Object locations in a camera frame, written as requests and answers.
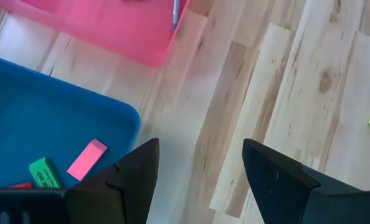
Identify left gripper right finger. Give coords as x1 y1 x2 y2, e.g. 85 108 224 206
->
242 138 362 224

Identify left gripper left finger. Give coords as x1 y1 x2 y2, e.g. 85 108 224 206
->
65 138 160 224

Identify pink eraser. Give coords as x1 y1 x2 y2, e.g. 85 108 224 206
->
66 138 109 182

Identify green eraser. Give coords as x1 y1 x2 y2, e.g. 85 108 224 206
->
29 156 63 189

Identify red eraser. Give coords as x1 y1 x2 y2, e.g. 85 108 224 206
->
7 181 34 190

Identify blue plastic bin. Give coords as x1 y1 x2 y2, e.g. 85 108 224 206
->
0 53 141 191

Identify pink plastic bin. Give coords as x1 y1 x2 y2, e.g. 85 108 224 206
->
0 0 191 68

